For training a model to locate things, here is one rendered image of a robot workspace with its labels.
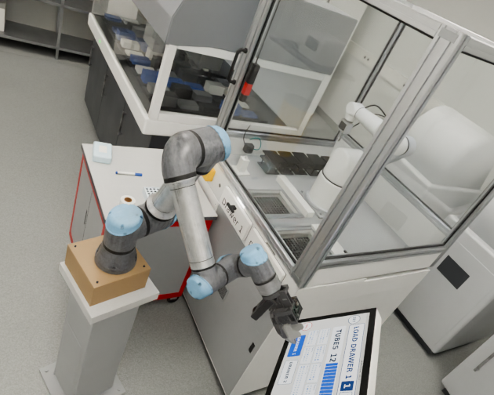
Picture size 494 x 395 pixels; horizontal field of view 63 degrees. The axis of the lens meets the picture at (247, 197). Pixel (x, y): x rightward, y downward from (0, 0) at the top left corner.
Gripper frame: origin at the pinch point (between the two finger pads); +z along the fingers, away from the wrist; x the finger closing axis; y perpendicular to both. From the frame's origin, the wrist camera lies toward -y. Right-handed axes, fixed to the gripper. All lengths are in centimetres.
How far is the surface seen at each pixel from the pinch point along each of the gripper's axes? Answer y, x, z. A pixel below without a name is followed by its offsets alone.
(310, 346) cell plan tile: 5.9, -1.2, 2.4
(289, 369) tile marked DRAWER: 1.1, -10.1, 2.4
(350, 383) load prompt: 21.3, -17.0, 2.4
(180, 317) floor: -109, 68, 28
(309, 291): -6.4, 38.7, 8.6
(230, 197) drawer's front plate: -40, 72, -32
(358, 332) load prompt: 21.5, 2.4, 2.4
